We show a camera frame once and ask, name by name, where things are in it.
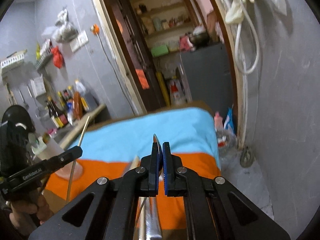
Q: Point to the grey refrigerator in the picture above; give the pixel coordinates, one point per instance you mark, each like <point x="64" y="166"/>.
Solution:
<point x="209" y="78"/>

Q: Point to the large oil jug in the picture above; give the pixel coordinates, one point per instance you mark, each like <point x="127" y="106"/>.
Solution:
<point x="82" y="90"/>

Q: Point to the wooden door frame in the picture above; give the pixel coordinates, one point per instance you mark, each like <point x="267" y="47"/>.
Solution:
<point x="119" y="52"/>

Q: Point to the white wall switch panel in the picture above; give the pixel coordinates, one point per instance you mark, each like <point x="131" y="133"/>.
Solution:
<point x="79" y="41"/>

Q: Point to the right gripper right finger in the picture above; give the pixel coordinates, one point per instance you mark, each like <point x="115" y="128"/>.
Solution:
<point x="174" y="186"/>

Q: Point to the yellow tube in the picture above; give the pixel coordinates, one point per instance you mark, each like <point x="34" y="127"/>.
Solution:
<point x="163" y="88"/>

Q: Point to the blue snack bag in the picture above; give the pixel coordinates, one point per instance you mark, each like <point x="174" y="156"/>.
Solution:
<point x="228" y="124"/>

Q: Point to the blue and orange cloth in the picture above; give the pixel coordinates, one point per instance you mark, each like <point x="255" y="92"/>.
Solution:
<point x="108" y="150"/>

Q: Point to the white plastic utensil holder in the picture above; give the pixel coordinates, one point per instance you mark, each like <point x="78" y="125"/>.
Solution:
<point x="46" y="141"/>

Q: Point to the black wok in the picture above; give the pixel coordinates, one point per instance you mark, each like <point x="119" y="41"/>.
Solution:
<point x="17" y="113"/>

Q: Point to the floor drain cover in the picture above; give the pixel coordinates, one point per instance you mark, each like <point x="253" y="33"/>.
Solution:
<point x="246" y="158"/>

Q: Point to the dark soy sauce bottle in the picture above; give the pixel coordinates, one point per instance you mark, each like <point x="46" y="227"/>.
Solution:
<point x="57" y="116"/>

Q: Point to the green box on shelf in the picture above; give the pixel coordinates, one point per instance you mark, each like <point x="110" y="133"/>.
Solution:
<point x="160" y="50"/>

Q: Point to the dark metal bowl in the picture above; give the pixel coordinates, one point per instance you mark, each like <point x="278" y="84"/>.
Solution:
<point x="200" y="40"/>

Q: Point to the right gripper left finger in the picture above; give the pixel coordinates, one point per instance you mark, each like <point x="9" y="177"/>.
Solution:
<point x="153" y="166"/>

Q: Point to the steel faucet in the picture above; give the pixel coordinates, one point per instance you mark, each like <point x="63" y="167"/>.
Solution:
<point x="21" y="125"/>

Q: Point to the orange spice bag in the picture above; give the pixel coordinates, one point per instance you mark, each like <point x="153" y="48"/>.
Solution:
<point x="77" y="108"/>

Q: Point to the red plastic bag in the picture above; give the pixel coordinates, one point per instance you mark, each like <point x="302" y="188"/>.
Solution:
<point x="57" y="57"/>

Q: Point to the grey plastic bag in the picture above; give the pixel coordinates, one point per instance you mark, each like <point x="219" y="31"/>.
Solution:
<point x="63" y="31"/>

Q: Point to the person's left hand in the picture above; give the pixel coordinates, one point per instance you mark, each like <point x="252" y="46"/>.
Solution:
<point x="22" y="210"/>

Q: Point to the wall-mounted wire rack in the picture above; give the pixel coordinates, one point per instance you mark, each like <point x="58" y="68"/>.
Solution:
<point x="44" y="59"/>

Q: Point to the metal box grater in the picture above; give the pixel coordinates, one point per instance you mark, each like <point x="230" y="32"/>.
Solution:
<point x="38" y="86"/>

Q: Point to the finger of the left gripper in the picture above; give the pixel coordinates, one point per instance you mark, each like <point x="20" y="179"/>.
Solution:
<point x="54" y="162"/>

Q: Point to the steel spoon front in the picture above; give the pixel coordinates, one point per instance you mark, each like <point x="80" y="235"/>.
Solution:
<point x="149" y="225"/>

